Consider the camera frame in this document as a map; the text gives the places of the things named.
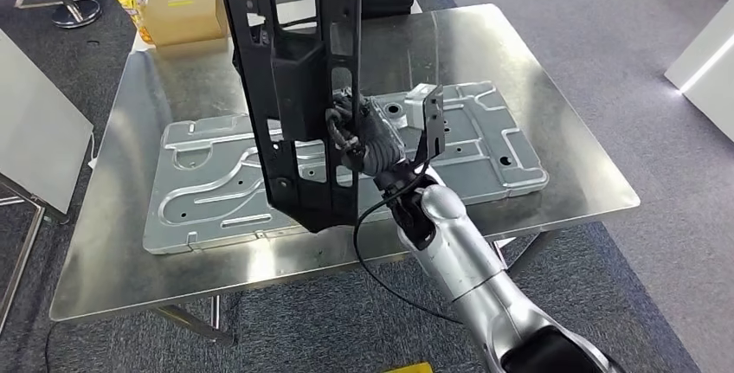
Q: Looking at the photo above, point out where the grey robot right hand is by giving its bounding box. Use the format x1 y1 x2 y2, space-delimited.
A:
324 89 410 174

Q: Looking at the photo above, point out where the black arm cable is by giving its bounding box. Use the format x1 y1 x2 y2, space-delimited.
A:
351 172 467 326

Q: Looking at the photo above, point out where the brown cardboard box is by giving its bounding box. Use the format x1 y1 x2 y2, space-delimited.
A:
142 0 232 61

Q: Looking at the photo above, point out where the black floor cable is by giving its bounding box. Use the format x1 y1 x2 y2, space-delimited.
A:
43 319 60 373

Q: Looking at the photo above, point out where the stainless steel workbench table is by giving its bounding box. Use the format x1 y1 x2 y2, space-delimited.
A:
48 3 642 350

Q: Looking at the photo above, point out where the white panel on metal stand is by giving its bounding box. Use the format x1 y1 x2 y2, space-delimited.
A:
0 29 96 338

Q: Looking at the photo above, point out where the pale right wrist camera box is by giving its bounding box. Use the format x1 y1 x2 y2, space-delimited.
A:
403 81 447 162

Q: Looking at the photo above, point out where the black plastic plate frame part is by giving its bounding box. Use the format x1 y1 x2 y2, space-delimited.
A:
214 0 364 235

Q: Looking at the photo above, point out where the stamped sheet metal panel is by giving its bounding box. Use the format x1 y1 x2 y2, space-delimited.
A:
141 79 551 256

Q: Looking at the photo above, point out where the white pedestal with light strips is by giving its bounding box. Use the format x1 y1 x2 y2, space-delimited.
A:
663 10 734 144

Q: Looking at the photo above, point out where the yellow liquid bottle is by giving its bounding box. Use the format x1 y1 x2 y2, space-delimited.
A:
110 0 155 47

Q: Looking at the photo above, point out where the white side table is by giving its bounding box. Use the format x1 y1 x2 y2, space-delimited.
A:
129 0 427 62

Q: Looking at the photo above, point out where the white power adapter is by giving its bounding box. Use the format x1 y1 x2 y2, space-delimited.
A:
84 131 100 170

